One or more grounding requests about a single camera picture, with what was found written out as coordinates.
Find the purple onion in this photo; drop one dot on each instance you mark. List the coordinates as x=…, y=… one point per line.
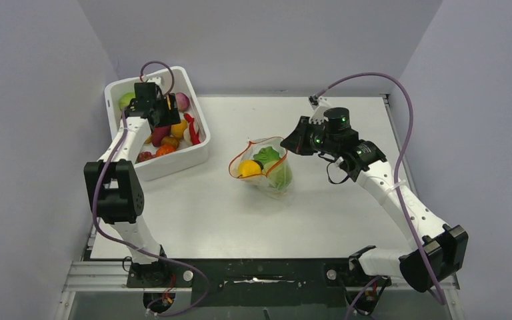
x=182, y=102

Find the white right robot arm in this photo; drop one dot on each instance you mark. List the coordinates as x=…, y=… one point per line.
x=436, y=250

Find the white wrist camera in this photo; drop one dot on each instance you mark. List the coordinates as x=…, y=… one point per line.
x=157, y=80
x=319, y=105

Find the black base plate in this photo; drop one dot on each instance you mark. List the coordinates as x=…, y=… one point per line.
x=256, y=282

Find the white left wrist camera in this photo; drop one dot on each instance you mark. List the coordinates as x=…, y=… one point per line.
x=157, y=80

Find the yellow pear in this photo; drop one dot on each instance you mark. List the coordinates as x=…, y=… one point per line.
x=248, y=168

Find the clear orange zip bag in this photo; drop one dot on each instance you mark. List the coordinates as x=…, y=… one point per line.
x=252, y=147

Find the orange tangerine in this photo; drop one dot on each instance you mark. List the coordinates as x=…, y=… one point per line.
x=165, y=149

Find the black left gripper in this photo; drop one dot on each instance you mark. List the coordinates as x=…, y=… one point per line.
x=168, y=102

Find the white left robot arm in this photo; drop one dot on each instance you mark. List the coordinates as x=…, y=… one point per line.
x=116, y=196

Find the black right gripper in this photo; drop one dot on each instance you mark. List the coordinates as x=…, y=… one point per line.
x=296, y=142

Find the red grapes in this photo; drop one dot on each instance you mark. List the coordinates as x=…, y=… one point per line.
x=145, y=156

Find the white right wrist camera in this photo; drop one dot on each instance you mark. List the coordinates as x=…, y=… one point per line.
x=319, y=105

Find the purple sweet potato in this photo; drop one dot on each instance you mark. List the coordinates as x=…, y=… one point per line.
x=158, y=134

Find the green cabbage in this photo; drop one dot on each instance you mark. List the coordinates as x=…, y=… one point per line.
x=125, y=100

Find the white mushroom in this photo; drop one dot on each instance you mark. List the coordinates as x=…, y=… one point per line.
x=191, y=136

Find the green lettuce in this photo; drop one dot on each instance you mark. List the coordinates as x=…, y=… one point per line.
x=276, y=174

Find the red chili pepper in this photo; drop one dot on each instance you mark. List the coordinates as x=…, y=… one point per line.
x=189, y=118

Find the brown potato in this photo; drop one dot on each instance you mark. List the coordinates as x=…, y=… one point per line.
x=172, y=141

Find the white plastic bin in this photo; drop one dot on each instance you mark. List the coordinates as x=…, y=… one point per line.
x=183, y=158

